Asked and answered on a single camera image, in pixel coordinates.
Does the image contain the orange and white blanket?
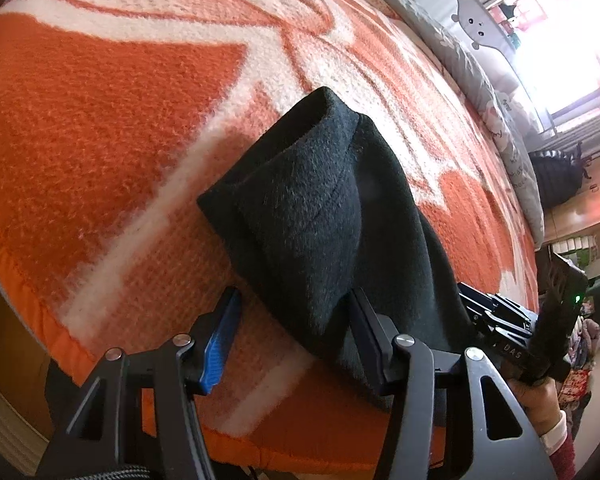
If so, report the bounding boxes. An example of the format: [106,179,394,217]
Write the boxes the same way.
[0,0,541,471]

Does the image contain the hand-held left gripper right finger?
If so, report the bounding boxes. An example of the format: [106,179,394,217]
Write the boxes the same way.
[344,288,552,480]

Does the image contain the black bag on floor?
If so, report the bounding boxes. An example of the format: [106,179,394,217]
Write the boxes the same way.
[529,142,592,209]

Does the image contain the wooden bed frame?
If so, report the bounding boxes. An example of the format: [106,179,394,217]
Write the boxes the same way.
[0,270,53,471]

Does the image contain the person's right forearm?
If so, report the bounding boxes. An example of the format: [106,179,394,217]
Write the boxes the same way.
[537,410,578,480]

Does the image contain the bright window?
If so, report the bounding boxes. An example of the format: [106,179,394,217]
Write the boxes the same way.
[487,0,600,126]

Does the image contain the grey printed quilt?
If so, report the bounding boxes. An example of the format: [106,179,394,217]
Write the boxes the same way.
[330,0,546,251]

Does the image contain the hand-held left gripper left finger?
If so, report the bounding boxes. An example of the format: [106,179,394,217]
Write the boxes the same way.
[34,287,243,480]

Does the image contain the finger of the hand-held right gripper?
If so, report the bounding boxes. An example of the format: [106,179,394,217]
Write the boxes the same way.
[457,282,537,335]
[472,314,513,357]

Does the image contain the black pants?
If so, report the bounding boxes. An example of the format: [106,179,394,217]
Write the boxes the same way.
[197,86,486,411]

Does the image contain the pile of colourful clothes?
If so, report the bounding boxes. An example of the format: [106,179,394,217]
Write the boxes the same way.
[557,300,600,413]

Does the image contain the person's right hand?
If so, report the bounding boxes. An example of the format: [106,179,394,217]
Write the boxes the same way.
[509,376,563,433]

